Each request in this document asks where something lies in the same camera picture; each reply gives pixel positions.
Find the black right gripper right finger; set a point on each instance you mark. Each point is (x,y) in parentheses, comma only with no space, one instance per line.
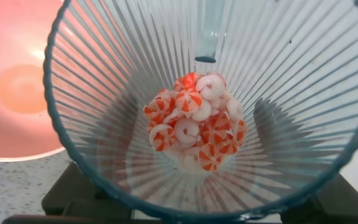
(328,205)

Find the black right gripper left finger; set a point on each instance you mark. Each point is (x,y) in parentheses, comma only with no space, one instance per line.
(73,193)

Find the clear ribbed plastic cup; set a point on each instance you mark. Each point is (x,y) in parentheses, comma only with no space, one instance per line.
(291,62)

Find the pink plastic bowl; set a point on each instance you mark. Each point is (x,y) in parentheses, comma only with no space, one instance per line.
(11,46)

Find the orange white pinwheel candy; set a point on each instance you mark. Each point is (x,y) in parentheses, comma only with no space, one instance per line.
(238,130)
(162,137)
(190,80)
(228,147)
(188,102)
(158,107)
(209,157)
(213,132)

